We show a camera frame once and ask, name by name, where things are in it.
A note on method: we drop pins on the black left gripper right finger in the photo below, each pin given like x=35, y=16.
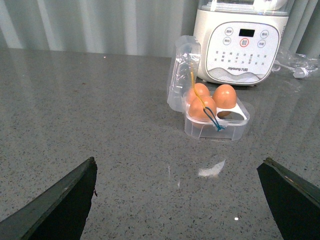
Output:
x=293, y=201

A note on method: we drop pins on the brown egg back left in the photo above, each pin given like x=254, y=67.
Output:
x=200, y=88

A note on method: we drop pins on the brown egg front left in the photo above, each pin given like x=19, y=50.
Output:
x=196, y=107

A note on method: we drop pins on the clear plastic egg box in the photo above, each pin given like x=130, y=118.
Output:
x=218, y=114

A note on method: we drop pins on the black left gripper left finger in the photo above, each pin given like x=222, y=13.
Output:
x=60, y=212

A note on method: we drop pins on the brown egg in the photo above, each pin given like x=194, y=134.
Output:
x=196, y=107
x=225, y=97
x=200, y=88

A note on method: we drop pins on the white Joyoung blender appliance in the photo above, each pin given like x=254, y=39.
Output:
x=239, y=39

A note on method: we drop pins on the brown egg back right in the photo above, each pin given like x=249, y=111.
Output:
x=225, y=97

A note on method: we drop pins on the blue rubber band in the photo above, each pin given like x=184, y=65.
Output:
x=210, y=114

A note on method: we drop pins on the clear plastic bag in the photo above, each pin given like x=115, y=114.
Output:
x=295, y=65

